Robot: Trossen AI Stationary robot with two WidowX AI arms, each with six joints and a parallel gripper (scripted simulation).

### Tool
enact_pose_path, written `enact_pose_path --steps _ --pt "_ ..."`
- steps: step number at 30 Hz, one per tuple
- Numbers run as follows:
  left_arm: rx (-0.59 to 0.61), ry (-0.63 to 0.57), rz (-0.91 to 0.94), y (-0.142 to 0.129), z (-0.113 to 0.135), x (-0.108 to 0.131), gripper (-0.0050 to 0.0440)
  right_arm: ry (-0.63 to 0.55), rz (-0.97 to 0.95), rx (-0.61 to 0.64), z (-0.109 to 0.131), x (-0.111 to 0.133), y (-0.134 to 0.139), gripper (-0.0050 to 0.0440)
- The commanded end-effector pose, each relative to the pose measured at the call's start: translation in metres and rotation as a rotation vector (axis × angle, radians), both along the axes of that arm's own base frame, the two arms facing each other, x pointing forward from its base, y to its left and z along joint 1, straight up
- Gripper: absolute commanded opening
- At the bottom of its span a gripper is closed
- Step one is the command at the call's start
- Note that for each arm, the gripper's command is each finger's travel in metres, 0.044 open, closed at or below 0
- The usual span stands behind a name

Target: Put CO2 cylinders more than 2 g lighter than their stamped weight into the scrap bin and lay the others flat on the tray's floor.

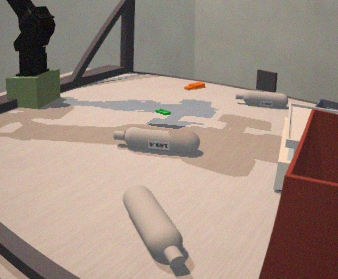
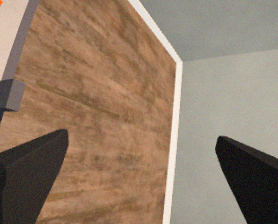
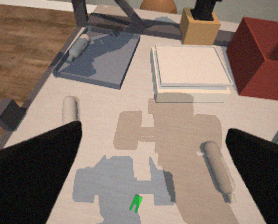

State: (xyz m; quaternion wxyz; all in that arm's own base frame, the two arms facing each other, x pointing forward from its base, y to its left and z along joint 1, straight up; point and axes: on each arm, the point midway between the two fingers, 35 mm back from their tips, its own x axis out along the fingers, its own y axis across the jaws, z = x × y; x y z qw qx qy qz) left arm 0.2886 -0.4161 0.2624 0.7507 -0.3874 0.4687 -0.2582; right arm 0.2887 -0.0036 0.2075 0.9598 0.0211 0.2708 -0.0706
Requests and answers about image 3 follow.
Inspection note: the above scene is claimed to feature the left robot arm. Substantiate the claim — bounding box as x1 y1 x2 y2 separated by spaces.
190 0 222 21

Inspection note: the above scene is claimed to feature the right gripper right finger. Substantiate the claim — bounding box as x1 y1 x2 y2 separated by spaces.
225 128 278 224

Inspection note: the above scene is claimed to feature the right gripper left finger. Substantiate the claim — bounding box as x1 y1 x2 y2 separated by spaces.
0 121 82 224

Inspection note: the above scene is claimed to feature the red open box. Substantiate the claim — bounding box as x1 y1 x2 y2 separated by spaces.
226 17 278 101

